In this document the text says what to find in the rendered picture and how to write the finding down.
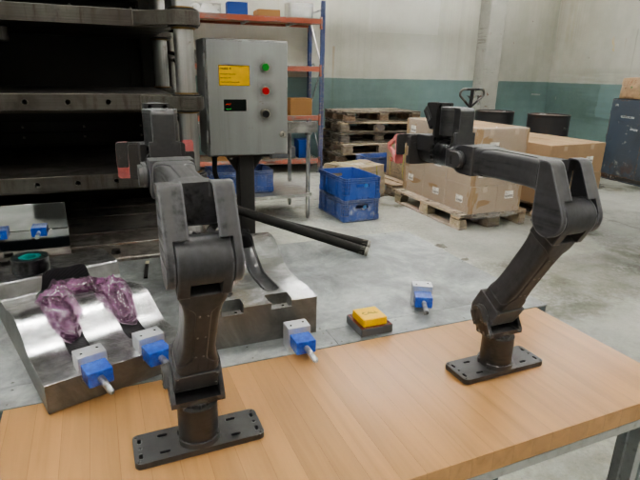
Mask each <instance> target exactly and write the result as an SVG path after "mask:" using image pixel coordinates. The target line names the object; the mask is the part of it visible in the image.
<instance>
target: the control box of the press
mask: <svg viewBox="0 0 640 480"><path fill-rule="evenodd" d="M195 43H196V61H197V80H198V93H199V94H202V96H204V109H203V111H200V112H199V117H200V135H201V151H202V152H204V153H205V154H206V155H207V156H208V157H212V174H213V177H214V179H220V178H219V176H218V173H217V157H218V156H226V157H227V159H228V160H229V161H230V163H231V165H232V166H233V167H234V169H235V170H236V195H237V205H238V206H240V207H243V208H247V209H250V210H255V193H254V169H255V168H256V166H257V165H258V163H259V161H260V160H261V158H262V157H263V158H266V156H270V154H285V153H288V42H287V41H271V40H249V39H229V38H208V37H203V38H200V39H197V40H195ZM239 221H240V228H241V229H249V230H250V233H255V220H252V219H249V218H247V217H244V216H241V215H239Z"/></svg>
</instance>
